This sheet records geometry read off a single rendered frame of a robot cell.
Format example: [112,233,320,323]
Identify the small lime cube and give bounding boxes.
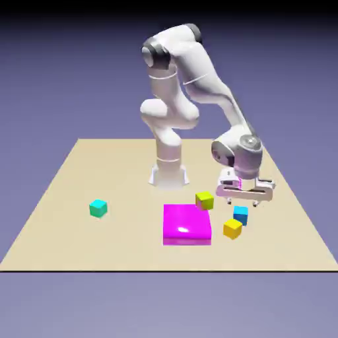
[195,191,215,211]

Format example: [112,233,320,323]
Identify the small blue cube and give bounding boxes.
[232,205,249,227]

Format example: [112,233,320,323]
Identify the large magenta box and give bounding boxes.
[162,203,213,246]

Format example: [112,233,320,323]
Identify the small turquoise cube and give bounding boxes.
[88,199,108,219]

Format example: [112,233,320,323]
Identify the small yellow cube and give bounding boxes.
[222,218,243,240]

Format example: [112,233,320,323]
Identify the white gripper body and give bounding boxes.
[215,184,274,203]

